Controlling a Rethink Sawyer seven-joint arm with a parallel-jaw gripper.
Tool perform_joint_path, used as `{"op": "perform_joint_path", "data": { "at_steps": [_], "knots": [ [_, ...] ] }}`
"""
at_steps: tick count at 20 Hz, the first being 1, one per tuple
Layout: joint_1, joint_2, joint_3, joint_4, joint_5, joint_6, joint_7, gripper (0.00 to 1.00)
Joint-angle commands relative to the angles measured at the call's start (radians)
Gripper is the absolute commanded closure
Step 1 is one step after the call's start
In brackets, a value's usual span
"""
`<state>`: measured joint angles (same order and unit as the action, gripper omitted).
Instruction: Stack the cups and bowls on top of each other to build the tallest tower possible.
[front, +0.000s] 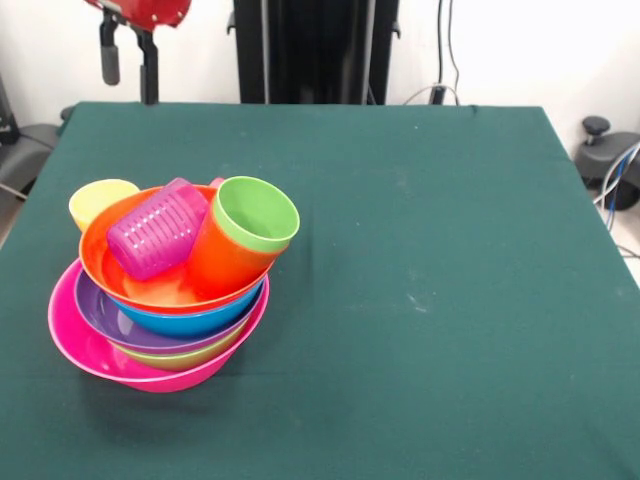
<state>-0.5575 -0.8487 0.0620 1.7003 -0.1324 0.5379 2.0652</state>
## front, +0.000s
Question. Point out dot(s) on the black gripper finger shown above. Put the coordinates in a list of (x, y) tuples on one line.
[(110, 65), (149, 75)]

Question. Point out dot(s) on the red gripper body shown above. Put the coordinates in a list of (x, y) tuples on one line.
[(150, 12)]

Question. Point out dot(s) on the red cup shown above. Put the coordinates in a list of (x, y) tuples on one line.
[(217, 182)]

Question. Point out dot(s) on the purple cup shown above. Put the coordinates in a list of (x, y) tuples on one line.
[(155, 230)]

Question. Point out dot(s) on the green cup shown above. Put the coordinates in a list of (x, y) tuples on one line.
[(257, 215)]

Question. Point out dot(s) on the orange bowl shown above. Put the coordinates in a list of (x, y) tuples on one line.
[(100, 260)]

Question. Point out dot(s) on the orange cup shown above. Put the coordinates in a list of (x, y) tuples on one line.
[(225, 260)]

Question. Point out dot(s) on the purple bowl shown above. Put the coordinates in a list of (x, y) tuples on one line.
[(90, 310)]

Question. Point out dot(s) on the blue bowl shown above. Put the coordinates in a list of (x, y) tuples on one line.
[(185, 322)]

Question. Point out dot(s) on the pink bowl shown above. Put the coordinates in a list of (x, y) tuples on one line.
[(75, 340)]

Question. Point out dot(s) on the green bowl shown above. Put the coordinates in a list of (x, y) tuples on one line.
[(175, 360)]

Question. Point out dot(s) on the black equipment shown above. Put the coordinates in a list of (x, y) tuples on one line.
[(35, 140)]

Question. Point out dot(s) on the yellow cup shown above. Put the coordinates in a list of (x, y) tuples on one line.
[(95, 200)]

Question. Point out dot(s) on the black plug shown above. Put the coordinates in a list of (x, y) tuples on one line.
[(439, 95)]

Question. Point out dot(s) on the dark green tablecloth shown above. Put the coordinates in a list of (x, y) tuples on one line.
[(525, 400)]

